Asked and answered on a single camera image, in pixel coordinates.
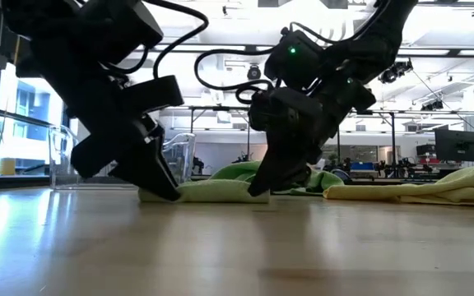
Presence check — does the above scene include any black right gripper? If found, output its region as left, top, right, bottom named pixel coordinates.
left=247, top=76, right=378, bottom=198

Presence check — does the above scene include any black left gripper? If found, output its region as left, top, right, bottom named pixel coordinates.
left=71, top=75, right=185, bottom=202

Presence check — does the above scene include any yellow microfiber towel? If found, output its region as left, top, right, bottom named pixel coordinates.
left=323, top=164, right=474, bottom=209

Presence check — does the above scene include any clear plastic basket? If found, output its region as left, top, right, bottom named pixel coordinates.
left=49, top=124, right=198, bottom=191

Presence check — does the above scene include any round black ceiling lamp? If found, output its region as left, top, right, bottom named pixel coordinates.
left=246, top=64, right=263, bottom=81

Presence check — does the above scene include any yellow bin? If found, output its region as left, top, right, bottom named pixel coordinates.
left=0, top=158, right=16, bottom=177

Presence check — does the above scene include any black track spotlight cluster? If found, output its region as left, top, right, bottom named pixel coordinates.
left=379, top=59, right=414, bottom=85
left=421, top=99, right=444, bottom=112

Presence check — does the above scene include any black computer monitor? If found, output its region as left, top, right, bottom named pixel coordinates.
left=434, top=129, right=474, bottom=163

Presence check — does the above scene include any black metal table frame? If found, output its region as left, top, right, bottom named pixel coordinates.
left=189, top=105, right=251, bottom=164
left=354, top=109, right=398, bottom=178

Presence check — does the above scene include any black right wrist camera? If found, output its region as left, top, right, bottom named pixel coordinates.
left=263, top=29, right=325, bottom=90

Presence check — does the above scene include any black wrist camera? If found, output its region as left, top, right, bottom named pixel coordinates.
left=263, top=29, right=325, bottom=90
left=91, top=0, right=165, bottom=65

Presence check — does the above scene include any black right camera cable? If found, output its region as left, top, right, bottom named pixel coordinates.
left=193, top=22, right=277, bottom=106

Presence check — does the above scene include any black camera cable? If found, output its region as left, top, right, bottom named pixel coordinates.
left=105, top=0, right=211, bottom=81
left=193, top=22, right=277, bottom=106

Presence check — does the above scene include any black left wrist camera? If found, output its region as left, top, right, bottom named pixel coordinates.
left=91, top=0, right=165, bottom=65

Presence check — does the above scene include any black left camera cable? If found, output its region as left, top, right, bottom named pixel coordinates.
left=105, top=0, right=211, bottom=81

